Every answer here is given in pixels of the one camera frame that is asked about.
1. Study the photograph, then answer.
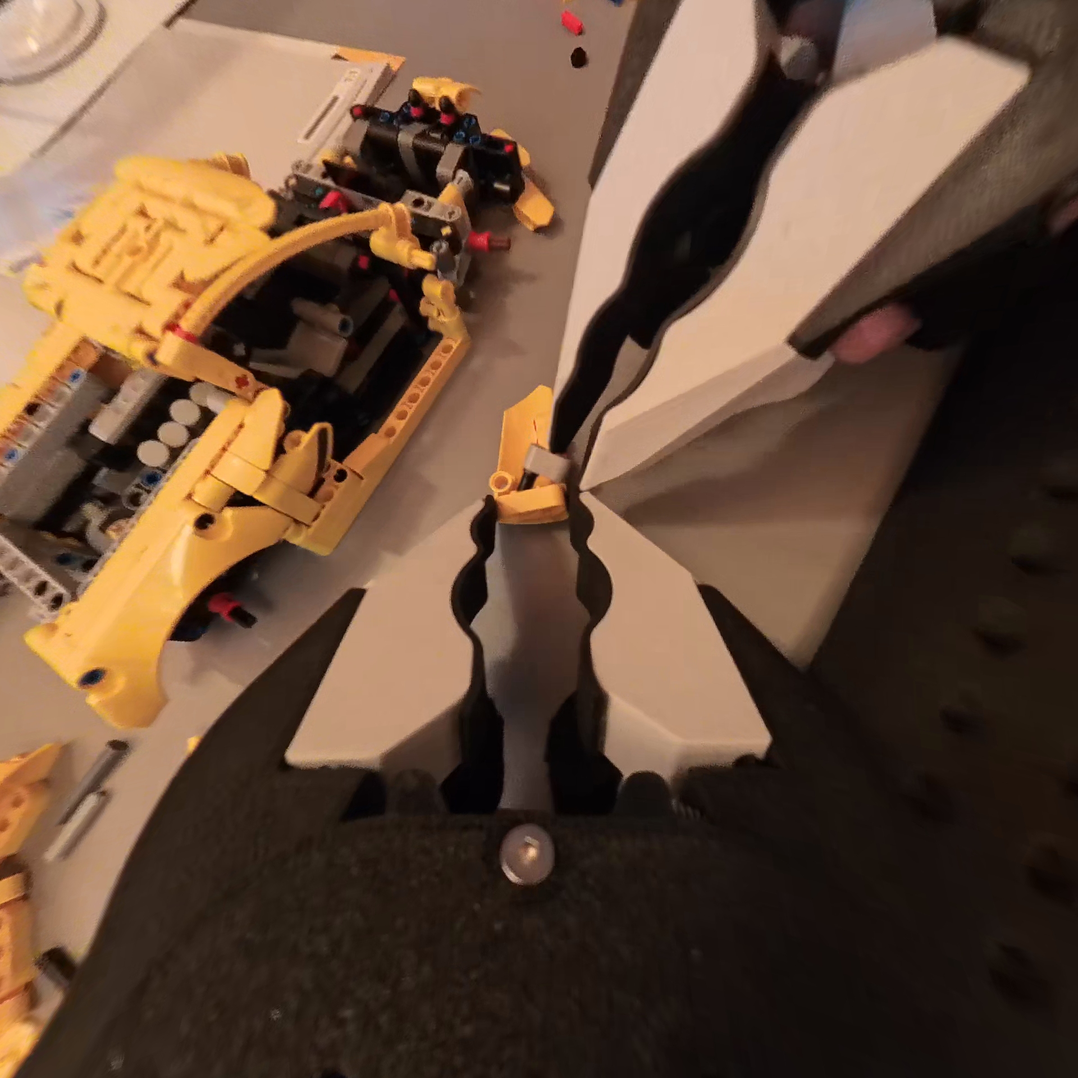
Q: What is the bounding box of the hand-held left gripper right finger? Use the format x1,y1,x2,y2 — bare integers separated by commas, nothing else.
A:
547,491,771,816

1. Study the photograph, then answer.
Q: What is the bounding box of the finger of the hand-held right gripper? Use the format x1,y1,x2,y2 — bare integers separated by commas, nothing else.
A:
549,0,810,460
581,38,1033,491

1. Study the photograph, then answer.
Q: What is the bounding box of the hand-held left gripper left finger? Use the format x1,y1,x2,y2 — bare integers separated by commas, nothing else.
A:
285,495,506,816

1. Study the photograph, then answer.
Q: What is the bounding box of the yellow curved panel brick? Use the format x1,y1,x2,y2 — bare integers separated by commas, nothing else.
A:
489,386,571,526

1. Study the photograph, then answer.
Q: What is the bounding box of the grey round connector brick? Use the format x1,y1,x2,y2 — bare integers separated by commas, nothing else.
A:
524,445,581,491

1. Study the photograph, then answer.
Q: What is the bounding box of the grey desk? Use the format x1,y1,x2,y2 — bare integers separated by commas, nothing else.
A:
0,0,965,953

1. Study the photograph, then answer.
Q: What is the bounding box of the person's right hand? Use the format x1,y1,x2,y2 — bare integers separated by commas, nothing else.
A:
832,305,925,365

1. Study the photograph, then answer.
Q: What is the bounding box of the pile of small coloured pins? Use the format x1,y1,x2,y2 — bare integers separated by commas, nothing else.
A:
556,0,633,70

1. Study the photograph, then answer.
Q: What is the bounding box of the black perforated mat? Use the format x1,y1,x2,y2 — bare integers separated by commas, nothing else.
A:
804,236,1078,1078

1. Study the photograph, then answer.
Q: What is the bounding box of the dark grey axle rod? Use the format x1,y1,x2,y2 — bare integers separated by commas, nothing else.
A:
57,739,131,825

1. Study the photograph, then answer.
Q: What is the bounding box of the building instruction booklet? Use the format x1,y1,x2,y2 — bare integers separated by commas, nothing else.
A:
0,17,407,279

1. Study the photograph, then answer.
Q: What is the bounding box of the yellow brick toy car model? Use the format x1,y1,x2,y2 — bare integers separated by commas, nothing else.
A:
0,76,559,729

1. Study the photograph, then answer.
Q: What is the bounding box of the instruction sheet on stand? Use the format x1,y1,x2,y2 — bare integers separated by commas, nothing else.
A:
0,0,199,161

